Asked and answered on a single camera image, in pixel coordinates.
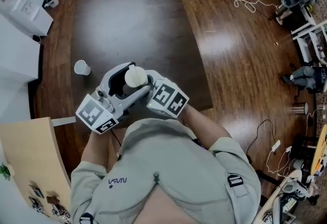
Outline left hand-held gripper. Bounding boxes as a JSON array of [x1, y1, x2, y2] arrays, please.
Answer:
[[76, 61, 152, 136]]

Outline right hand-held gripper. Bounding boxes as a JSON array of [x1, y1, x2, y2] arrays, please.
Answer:
[[145, 69, 190, 119]]

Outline cream plastic knob part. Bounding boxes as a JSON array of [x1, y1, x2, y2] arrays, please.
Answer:
[[124, 64, 148, 88]]

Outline person's right forearm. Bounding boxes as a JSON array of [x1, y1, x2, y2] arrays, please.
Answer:
[[178, 103, 232, 152]]

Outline person's left forearm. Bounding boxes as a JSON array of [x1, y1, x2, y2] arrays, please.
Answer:
[[81, 129, 114, 169]]

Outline clear plastic cup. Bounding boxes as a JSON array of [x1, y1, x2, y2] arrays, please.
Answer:
[[74, 59, 91, 76]]

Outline dark wooden table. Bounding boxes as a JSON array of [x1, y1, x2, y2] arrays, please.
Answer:
[[67, 0, 215, 126]]

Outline person's beige shirt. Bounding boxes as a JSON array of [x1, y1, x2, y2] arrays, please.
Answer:
[[70, 118, 262, 224]]

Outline white bucket with teal rim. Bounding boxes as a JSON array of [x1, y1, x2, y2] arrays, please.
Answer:
[[42, 0, 60, 9]]

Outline light wooden table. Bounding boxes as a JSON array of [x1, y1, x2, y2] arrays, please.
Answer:
[[0, 116, 77, 224]]

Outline white water dispenser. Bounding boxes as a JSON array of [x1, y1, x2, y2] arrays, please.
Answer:
[[0, 0, 54, 37]]

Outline person's chin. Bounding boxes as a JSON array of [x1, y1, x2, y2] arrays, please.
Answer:
[[132, 184, 199, 224]]

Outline pile of small electronic devices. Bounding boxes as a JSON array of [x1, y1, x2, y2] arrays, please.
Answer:
[[28, 184, 72, 224]]

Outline small potted plant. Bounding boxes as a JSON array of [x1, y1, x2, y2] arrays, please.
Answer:
[[0, 163, 12, 182]]

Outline steel cylinder bin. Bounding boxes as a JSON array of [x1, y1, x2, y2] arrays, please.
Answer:
[[288, 102, 310, 116]]

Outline white shelving unit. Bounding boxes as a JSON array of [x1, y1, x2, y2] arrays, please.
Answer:
[[291, 5, 327, 65]]

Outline light wooden desk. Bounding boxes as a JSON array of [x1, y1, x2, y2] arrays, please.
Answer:
[[254, 168, 317, 224]]

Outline round wooden table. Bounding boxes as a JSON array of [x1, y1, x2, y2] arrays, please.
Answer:
[[310, 124, 327, 178]]

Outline black strap buckle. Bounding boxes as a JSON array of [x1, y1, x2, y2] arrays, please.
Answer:
[[227, 173, 243, 188], [79, 212, 95, 224]]

